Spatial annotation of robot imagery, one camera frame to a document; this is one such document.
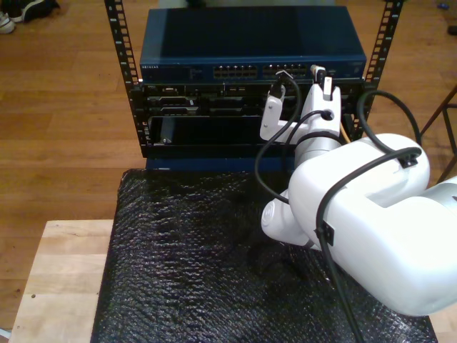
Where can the white flat object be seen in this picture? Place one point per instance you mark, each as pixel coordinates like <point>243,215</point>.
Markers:
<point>3,336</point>

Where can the white shoe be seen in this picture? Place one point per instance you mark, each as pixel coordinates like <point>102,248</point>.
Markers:
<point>6,23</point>

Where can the blue network switch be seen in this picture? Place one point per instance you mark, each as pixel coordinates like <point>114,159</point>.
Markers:
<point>232,35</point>

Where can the dark wooden chair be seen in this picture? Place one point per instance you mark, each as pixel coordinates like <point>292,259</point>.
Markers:
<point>443,108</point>

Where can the dark sneaker white sole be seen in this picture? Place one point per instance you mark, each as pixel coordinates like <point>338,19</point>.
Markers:
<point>41,9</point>
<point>16,10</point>

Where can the black open equipment rack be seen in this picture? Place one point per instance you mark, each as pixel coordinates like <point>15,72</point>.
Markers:
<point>119,42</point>

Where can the dark round floor object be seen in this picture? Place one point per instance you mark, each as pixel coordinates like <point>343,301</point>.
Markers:
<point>452,30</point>

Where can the black bubble wrap mat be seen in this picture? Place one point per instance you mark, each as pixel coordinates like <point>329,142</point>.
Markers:
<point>196,286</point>

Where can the small blue floor object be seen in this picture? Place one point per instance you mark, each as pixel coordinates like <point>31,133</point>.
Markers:
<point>443,6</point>

